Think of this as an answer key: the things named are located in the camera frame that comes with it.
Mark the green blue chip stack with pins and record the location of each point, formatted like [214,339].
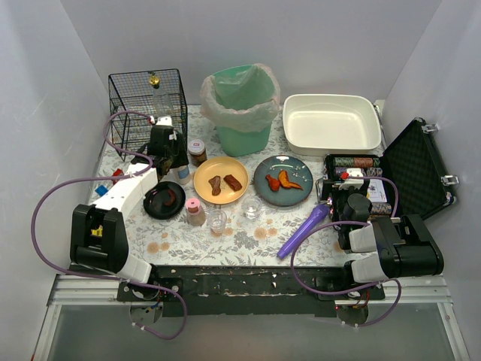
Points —
[347,162]

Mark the black small plate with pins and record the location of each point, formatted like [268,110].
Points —
[153,202]

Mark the white rectangular basin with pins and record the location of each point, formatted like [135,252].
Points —
[322,124]

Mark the red chili pepper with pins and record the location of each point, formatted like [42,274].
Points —
[169,197]

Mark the glass bottle gold cap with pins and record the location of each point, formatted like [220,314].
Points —
[161,99]

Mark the blue toy brick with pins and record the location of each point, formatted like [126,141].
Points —
[101,190]

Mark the pink bin liner bag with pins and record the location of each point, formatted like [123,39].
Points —
[210,101]

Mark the playing card deck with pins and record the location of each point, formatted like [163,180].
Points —
[376,191]

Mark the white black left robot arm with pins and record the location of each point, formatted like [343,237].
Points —
[98,233]

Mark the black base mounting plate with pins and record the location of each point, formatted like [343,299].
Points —
[245,290]

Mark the clear jar blue label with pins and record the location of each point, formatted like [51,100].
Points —
[182,174]

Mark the blue glazed ceramic plate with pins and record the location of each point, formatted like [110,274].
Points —
[298,172]

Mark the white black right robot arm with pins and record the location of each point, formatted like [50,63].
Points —
[398,247]

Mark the brown meat piece left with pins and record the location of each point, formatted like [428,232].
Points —
[215,183]

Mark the green trash bin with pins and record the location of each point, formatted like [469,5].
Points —
[235,143]

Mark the orange chicken wing left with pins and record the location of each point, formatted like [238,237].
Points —
[273,183]

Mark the orange chicken wing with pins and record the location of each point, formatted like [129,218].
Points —
[283,177]
[273,183]

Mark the orange chicken wing right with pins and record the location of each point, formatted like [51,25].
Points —
[283,177]

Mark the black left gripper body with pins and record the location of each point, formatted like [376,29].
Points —
[165,162]

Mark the red owl toy block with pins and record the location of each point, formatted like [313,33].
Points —
[118,172]

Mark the pink lid spice jar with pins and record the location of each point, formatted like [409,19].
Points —
[195,212]

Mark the black wire cage rack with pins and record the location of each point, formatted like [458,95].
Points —
[132,91]

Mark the yellow plastic plate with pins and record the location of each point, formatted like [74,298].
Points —
[221,165]

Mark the floral table mat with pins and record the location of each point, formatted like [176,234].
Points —
[244,241]

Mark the purple grey chip stack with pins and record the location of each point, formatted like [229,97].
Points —
[339,171]

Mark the purple toy microphone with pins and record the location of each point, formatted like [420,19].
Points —
[318,214]

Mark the black poker chip case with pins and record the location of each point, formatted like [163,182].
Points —
[414,164]

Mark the red tan chip stack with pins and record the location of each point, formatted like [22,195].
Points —
[366,162]

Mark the clear cup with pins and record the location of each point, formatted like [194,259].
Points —
[216,219]
[251,207]

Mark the brown jar white lid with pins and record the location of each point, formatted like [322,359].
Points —
[197,151]

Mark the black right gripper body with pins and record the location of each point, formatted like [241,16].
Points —
[330,193]

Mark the brown meat piece right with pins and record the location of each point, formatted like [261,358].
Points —
[233,182]

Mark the brown meat piece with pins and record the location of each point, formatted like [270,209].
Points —
[215,183]
[233,182]

